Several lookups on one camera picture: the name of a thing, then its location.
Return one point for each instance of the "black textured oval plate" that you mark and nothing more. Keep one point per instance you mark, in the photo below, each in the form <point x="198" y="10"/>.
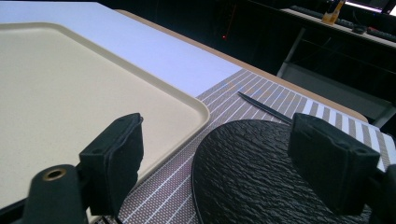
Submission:
<point x="249" y="174"/>

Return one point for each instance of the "striped woven placemat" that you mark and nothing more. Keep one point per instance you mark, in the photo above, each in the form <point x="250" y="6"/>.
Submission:
<point x="236" y="102"/>

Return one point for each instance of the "grey metal desk frame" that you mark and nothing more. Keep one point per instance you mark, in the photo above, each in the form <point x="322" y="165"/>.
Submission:
<point x="327" y="77"/>

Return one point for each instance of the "beige plastic tray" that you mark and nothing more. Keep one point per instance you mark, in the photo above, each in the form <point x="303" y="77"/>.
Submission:
<point x="77" y="93"/>

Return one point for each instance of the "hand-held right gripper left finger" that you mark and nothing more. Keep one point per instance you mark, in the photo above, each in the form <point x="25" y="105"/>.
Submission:
<point x="115" y="161"/>

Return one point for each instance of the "black keyboard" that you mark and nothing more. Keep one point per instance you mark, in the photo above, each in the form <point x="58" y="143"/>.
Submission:
<point x="381" y="34"/>

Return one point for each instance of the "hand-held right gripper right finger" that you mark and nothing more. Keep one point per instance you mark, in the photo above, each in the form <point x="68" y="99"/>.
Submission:
<point x="330" y="165"/>

